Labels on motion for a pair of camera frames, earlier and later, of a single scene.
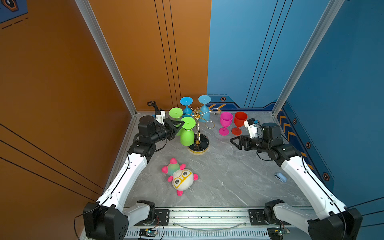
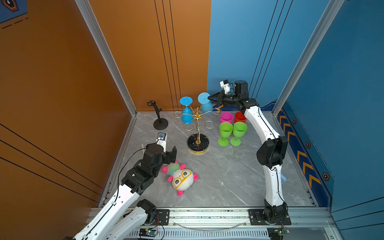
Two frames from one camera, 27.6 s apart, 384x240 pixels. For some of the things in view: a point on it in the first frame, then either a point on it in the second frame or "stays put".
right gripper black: [246, 138] -> [220, 96]
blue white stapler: [281, 177] stays put
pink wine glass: [226, 119] stays put
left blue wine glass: [187, 101] stays put
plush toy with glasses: [182, 179] stays put
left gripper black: [172, 130] -> [167, 155]
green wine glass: [187, 135] -> [226, 129]
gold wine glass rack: [201, 141] stays put
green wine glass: [176, 112] -> [239, 129]
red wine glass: [239, 118] stays put
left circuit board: [147, 232] stays put
